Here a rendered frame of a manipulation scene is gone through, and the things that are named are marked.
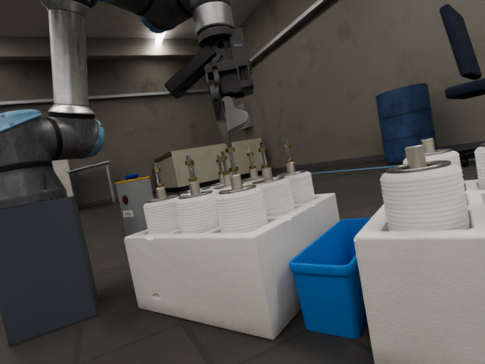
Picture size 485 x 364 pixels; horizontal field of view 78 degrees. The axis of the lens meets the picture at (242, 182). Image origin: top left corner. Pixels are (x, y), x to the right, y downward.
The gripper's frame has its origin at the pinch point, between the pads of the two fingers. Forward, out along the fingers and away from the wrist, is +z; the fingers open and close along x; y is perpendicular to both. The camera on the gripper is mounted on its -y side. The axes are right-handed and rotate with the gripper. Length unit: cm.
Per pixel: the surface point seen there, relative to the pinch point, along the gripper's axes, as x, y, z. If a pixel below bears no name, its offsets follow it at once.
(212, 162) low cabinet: 540, -88, -8
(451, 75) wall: 276, 219, -45
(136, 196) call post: 22.1, -29.5, 8.5
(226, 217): -3.9, -2.1, 14.1
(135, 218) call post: 21.3, -30.7, 14.3
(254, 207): -3.8, 3.4, 13.3
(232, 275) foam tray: -7.2, -2.5, 24.0
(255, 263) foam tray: -10.3, 2.2, 21.6
